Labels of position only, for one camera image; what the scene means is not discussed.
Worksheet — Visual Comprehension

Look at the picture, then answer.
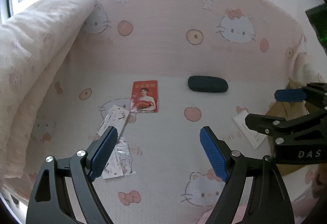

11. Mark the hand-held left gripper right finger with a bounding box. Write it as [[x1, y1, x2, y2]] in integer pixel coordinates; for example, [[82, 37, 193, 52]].
[[199, 126, 293, 224]]

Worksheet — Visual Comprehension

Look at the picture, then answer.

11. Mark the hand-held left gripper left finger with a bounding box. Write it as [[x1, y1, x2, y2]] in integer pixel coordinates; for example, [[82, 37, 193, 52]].
[[26, 125, 119, 224]]

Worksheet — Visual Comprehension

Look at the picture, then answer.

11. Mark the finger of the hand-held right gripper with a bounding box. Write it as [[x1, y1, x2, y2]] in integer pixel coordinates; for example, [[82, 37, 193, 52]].
[[245, 110, 327, 147], [274, 82, 327, 111]]

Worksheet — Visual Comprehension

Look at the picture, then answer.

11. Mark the brown cardboard box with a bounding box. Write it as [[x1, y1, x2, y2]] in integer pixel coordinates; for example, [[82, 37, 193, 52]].
[[264, 77, 320, 177]]

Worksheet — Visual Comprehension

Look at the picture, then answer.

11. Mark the white paper card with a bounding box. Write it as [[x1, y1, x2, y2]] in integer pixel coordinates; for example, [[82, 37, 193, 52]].
[[232, 111, 266, 149]]

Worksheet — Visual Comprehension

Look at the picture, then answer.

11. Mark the red printed card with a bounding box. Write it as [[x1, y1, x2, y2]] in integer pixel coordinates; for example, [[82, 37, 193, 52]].
[[131, 80, 159, 113]]

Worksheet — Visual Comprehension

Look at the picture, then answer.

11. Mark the person's right forearm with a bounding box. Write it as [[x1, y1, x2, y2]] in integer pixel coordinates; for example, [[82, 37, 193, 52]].
[[309, 163, 327, 201]]

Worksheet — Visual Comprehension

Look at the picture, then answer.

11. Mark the dark glasses case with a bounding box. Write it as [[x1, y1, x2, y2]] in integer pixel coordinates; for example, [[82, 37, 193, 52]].
[[188, 75, 228, 93]]

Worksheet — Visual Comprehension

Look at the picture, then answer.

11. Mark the black device with green light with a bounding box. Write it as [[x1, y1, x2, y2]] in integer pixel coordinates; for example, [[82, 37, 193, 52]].
[[305, 4, 327, 48]]

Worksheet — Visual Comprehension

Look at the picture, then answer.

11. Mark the pink cat print bedsheet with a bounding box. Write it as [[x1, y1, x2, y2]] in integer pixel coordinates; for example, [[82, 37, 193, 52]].
[[23, 0, 322, 217]]

